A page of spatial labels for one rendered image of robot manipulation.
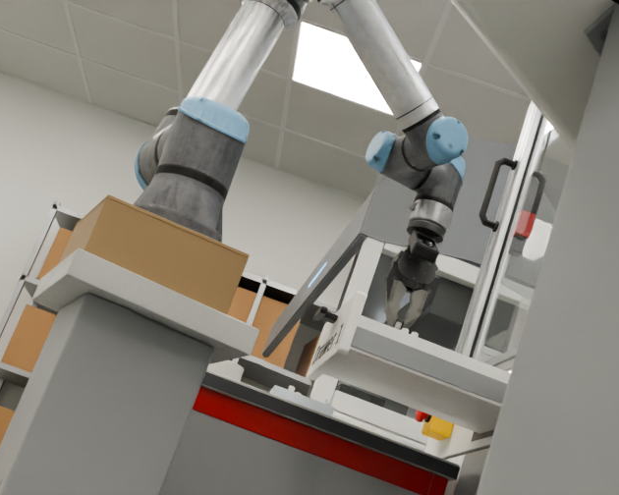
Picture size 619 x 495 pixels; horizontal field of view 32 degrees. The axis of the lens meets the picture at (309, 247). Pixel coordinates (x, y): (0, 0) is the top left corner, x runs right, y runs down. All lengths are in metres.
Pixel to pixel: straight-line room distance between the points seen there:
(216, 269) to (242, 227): 4.79
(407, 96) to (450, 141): 0.11
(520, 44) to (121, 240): 0.72
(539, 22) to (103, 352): 0.77
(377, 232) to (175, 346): 1.37
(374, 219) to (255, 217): 3.59
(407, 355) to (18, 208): 4.88
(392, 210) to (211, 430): 1.09
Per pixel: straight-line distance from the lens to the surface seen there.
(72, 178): 6.50
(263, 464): 1.94
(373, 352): 1.75
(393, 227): 2.81
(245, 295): 5.74
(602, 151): 0.94
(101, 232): 1.51
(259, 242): 6.31
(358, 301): 1.75
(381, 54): 1.85
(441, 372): 1.78
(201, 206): 1.59
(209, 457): 1.93
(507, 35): 0.99
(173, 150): 1.63
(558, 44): 1.03
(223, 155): 1.63
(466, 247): 2.86
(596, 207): 0.91
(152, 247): 1.52
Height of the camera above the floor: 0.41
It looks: 18 degrees up
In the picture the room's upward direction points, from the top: 20 degrees clockwise
